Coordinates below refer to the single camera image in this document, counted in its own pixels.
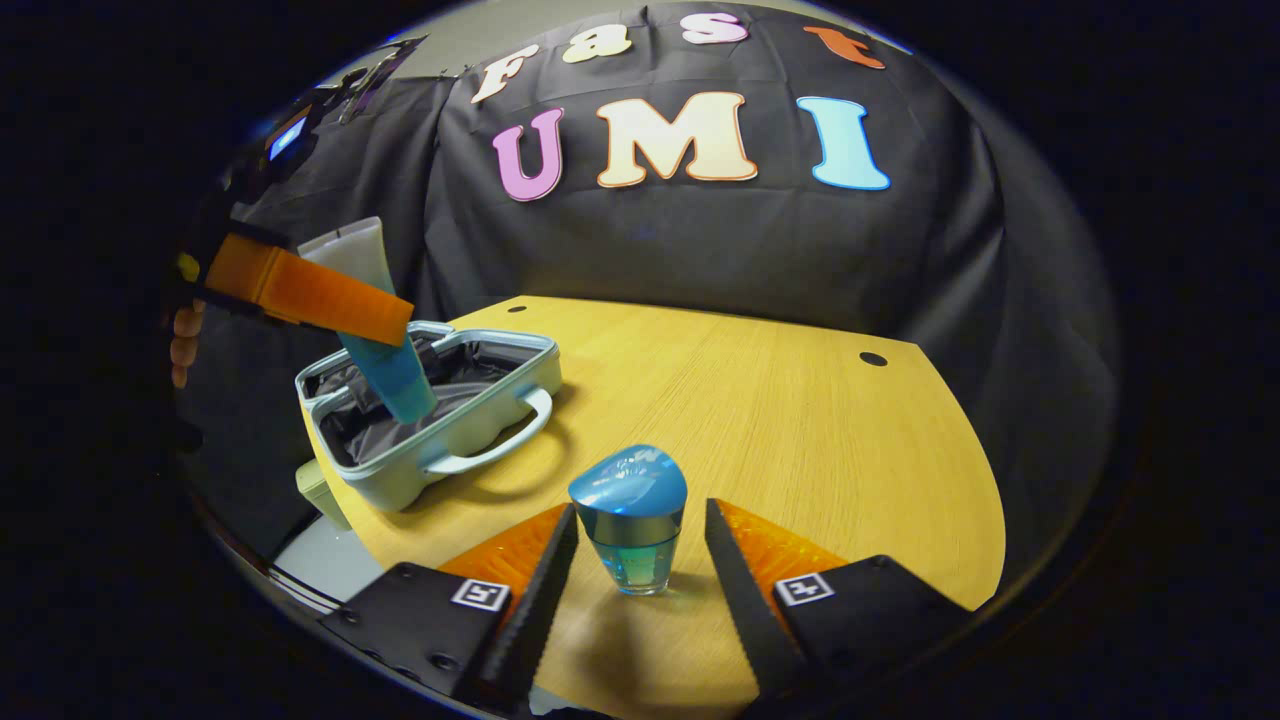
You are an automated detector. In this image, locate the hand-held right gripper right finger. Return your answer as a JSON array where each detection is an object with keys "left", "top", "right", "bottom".
[{"left": 705, "top": 498, "right": 976, "bottom": 716}]

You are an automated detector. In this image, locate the light blue suitcase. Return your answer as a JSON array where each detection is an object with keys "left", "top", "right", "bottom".
[{"left": 295, "top": 320, "right": 563, "bottom": 513}]

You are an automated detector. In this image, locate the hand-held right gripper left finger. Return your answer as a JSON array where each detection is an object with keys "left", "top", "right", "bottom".
[{"left": 318, "top": 503, "right": 581, "bottom": 713}]

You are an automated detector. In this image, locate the blue capped clear bottle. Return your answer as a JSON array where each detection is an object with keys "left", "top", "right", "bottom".
[{"left": 568, "top": 444, "right": 689, "bottom": 597}]

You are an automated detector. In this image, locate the black backdrop cloth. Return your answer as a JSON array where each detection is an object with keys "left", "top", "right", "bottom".
[{"left": 175, "top": 0, "right": 1119, "bottom": 591}]

